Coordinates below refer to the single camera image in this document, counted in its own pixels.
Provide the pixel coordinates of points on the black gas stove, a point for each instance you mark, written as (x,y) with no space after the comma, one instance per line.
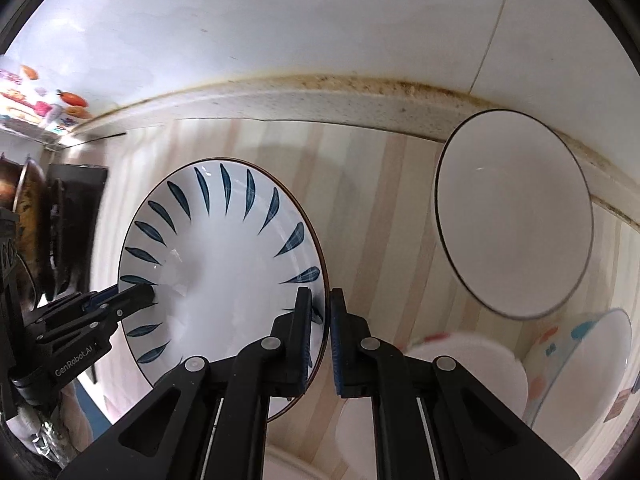
(75,210)

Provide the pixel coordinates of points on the dark metal wok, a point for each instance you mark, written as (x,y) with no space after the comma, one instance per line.
(20,210)

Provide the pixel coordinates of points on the white bowl colourful dots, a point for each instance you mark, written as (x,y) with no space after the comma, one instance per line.
(585,375)

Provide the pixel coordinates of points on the striped cat print counter mat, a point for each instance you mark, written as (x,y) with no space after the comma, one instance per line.
(390,210)

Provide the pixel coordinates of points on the white bowl dark rim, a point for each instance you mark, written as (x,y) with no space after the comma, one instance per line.
(515,215)

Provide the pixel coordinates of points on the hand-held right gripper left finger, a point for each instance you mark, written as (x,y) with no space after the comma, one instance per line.
(303,350)

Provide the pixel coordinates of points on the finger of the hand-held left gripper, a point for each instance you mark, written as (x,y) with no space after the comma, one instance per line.
(135,297)
(85,329)

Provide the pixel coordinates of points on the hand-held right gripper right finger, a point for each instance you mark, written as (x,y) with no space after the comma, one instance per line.
(336,350)

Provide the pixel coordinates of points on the white plate blue leaf pattern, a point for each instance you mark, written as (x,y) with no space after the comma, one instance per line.
(225,260)

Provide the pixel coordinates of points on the colourful wall sticker set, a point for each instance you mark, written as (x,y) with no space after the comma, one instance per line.
(35,105)

